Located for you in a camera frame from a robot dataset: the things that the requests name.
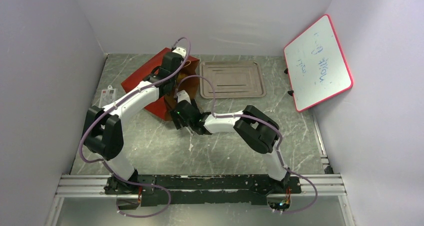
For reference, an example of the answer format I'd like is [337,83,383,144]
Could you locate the metal baking tray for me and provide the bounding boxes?
[199,61,267,99]

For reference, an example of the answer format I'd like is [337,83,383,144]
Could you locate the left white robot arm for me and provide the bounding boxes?
[78,47,189,194]

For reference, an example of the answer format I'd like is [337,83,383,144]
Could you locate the red brown paper bag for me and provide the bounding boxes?
[120,47,202,122]

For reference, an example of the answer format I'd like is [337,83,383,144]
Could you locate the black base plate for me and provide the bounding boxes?
[104,174,302,207]

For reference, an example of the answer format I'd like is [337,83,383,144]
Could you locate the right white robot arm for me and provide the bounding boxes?
[169,100,290,193]

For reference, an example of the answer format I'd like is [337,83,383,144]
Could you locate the clear plastic package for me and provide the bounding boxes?
[98,85,117,108]

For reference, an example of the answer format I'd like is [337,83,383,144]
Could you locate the metal tongs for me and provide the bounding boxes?
[186,127,195,136]

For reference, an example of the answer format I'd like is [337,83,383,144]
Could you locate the aluminium rail frame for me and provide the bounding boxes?
[44,118,357,226]

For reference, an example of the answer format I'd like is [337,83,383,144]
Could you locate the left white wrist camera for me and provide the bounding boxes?
[172,46,187,58]

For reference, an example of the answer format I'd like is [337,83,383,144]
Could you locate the red framed whiteboard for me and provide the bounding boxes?
[283,14,354,112]

